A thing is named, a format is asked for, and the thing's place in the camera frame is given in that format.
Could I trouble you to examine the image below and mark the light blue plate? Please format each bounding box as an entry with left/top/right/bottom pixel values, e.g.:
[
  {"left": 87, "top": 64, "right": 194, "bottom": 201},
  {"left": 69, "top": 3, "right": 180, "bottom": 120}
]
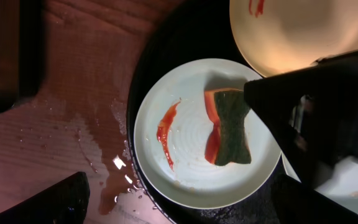
[
  {"left": 133, "top": 58, "right": 282, "bottom": 209},
  {"left": 315, "top": 157, "right": 358, "bottom": 213}
]

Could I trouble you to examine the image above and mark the round black serving tray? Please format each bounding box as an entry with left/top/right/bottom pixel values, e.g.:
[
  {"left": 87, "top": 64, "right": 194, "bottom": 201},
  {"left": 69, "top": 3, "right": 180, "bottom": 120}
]
[{"left": 126, "top": 0, "right": 284, "bottom": 224}]

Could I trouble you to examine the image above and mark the black rectangular water tray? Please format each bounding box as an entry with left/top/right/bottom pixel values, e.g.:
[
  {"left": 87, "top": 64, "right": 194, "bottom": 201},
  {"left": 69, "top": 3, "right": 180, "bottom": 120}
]
[{"left": 0, "top": 0, "right": 45, "bottom": 113}]

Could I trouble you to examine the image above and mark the yellow plate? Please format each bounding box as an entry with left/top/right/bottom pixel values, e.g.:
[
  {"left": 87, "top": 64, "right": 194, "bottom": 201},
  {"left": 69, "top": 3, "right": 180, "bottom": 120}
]
[{"left": 229, "top": 0, "right": 358, "bottom": 77}]

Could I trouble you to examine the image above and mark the orange green scrub sponge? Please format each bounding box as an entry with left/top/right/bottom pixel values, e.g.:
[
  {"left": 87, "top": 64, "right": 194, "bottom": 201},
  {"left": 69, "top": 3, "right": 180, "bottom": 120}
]
[{"left": 204, "top": 88, "right": 252, "bottom": 166}]

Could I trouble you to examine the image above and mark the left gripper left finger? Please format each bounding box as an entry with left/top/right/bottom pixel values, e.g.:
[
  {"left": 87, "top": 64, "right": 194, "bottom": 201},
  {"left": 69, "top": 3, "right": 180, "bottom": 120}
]
[{"left": 0, "top": 172, "right": 90, "bottom": 224}]

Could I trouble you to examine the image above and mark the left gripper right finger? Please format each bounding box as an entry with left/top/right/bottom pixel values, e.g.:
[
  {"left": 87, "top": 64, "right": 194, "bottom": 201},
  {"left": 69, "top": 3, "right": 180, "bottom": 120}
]
[{"left": 244, "top": 51, "right": 358, "bottom": 223}]

